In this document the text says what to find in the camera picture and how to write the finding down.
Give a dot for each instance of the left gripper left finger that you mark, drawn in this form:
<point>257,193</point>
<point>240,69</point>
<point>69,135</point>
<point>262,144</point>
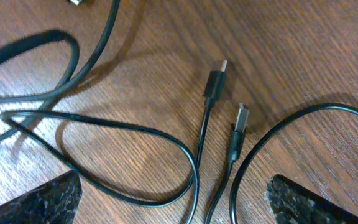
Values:
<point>56,201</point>

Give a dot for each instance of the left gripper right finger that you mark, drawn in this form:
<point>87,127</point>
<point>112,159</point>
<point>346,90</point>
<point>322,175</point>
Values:
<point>292,203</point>

